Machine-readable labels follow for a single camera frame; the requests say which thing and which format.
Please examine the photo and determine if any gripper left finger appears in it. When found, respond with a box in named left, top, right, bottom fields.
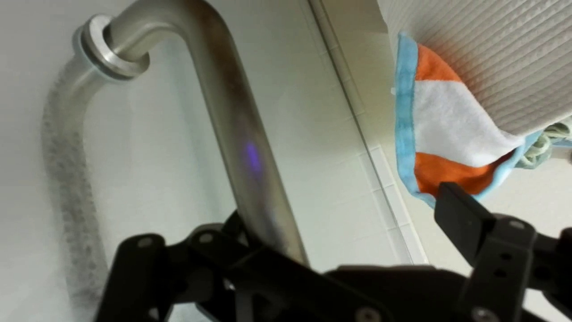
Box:
left=95, top=209, right=395, bottom=322

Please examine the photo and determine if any white ribbed towel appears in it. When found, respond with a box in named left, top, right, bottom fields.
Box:
left=377, top=0, right=572, bottom=137

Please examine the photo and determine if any orange white blue-edged cloth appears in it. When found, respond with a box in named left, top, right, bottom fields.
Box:
left=394, top=31, right=544, bottom=209

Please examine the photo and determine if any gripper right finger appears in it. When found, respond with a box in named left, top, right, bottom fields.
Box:
left=434, top=181, right=572, bottom=322

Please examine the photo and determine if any pale green cloth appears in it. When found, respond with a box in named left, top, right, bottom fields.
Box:
left=514, top=117, right=572, bottom=170

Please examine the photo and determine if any silver door handle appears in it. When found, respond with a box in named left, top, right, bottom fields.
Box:
left=74, top=0, right=310, bottom=269

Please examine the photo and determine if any white door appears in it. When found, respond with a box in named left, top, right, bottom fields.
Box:
left=0, top=0, right=427, bottom=322

